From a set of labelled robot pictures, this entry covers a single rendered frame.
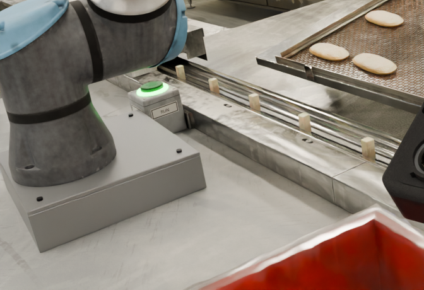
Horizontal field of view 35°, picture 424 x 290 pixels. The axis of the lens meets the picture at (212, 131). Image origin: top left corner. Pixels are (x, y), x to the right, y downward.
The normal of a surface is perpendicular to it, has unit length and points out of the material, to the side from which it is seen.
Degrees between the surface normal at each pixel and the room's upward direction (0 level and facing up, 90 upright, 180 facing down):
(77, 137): 73
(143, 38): 119
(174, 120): 90
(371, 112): 0
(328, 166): 0
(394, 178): 29
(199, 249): 0
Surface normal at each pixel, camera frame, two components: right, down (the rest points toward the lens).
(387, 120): -0.18, -0.91
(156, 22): 0.69, 0.58
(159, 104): 0.48, 0.26
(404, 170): -0.50, -0.61
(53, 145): 0.13, 0.05
